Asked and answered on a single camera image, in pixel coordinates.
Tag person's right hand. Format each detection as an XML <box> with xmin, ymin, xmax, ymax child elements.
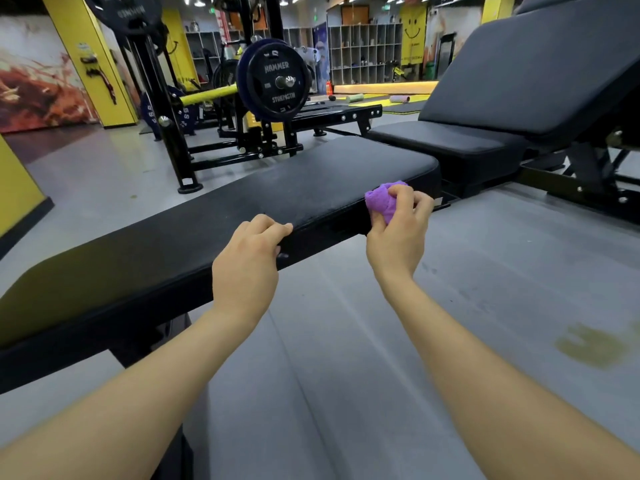
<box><xmin>366</xmin><ymin>185</ymin><xmax>436</xmax><ymax>291</ymax></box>

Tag person's left hand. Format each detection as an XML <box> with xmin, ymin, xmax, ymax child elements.
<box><xmin>212</xmin><ymin>214</ymin><xmax>294</xmax><ymax>321</ymax></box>

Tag purple cleaning cloth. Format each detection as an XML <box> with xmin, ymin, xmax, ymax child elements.
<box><xmin>364</xmin><ymin>181</ymin><xmax>414</xmax><ymax>226</ymax></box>

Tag black padded bench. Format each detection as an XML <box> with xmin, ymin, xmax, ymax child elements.
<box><xmin>0</xmin><ymin>136</ymin><xmax>442</xmax><ymax>395</ymax></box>

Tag person's right forearm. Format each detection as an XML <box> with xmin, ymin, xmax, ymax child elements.
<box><xmin>378</xmin><ymin>275</ymin><xmax>640</xmax><ymax>480</ymax></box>

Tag person's left forearm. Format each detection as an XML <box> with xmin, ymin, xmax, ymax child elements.
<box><xmin>0</xmin><ymin>295</ymin><xmax>272</xmax><ymax>480</ymax></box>

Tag blue stored weight plate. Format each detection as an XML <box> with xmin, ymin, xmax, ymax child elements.
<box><xmin>140</xmin><ymin>86</ymin><xmax>199</xmax><ymax>141</ymax></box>

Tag yellow barbell bar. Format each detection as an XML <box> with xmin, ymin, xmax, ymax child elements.
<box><xmin>179</xmin><ymin>84</ymin><xmax>239</xmax><ymax>107</ymax></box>

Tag black barbell weight plate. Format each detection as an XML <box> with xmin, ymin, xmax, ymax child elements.
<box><xmin>236</xmin><ymin>39</ymin><xmax>314</xmax><ymax>123</ymax></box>

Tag black adjustable incline bench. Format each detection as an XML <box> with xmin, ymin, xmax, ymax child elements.
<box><xmin>367</xmin><ymin>0</ymin><xmax>640</xmax><ymax>225</ymax></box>

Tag grey cubby shelf unit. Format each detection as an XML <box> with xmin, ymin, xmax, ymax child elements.
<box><xmin>327</xmin><ymin>23</ymin><xmax>404</xmax><ymax>86</ymax></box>

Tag yellow smiley face banner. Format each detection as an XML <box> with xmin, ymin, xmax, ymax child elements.
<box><xmin>399</xmin><ymin>5</ymin><xmax>429</xmax><ymax>66</ymax></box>

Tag grey cubby shelf with yellow side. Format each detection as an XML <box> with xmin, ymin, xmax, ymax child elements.
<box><xmin>184</xmin><ymin>31</ymin><xmax>224</xmax><ymax>85</ymax></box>

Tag large black weight plate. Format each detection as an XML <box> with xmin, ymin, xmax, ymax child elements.
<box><xmin>82</xmin><ymin>0</ymin><xmax>164</xmax><ymax>36</ymax></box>

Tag black squat rack frame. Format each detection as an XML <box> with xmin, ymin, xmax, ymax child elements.
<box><xmin>82</xmin><ymin>0</ymin><xmax>305</xmax><ymax>195</ymax></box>

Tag black hanging cable handles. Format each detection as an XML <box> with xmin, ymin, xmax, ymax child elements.
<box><xmin>79</xmin><ymin>55</ymin><xmax>117</xmax><ymax>106</ymax></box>

